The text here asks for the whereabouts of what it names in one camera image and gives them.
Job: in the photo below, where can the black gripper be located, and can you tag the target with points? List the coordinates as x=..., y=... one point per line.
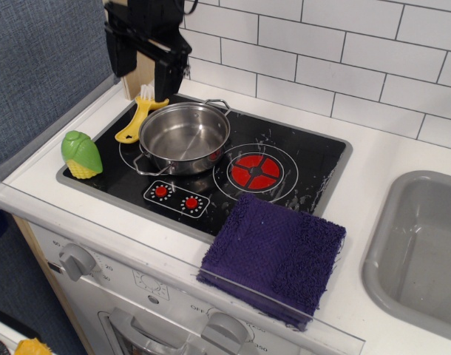
x=151, y=28

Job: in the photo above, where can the stainless steel pot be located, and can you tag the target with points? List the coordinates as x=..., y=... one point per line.
x=185, y=138

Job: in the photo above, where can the yellow dish brush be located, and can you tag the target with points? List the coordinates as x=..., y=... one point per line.
x=145, y=104

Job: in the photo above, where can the green yellow toy corn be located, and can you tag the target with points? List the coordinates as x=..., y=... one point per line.
x=81, y=155

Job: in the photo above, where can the black toy stovetop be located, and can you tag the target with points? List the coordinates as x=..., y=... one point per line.
x=282, y=164

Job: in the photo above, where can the grey left oven knob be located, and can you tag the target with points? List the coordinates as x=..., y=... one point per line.
x=76, y=261

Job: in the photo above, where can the grey oven knob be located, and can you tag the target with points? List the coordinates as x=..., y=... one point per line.
x=225, y=332
x=76, y=261

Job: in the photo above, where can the purple towel cloth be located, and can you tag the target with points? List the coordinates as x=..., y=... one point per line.
x=273, y=258

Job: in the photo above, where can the grey right oven knob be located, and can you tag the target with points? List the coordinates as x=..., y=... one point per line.
x=225, y=332

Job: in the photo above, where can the yellow object bottom left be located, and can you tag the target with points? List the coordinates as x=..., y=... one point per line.
x=32, y=347

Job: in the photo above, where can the grey sink basin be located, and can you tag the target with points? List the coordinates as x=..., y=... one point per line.
x=407, y=269

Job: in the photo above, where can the grey oven door handle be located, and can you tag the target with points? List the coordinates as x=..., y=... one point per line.
x=149, y=336

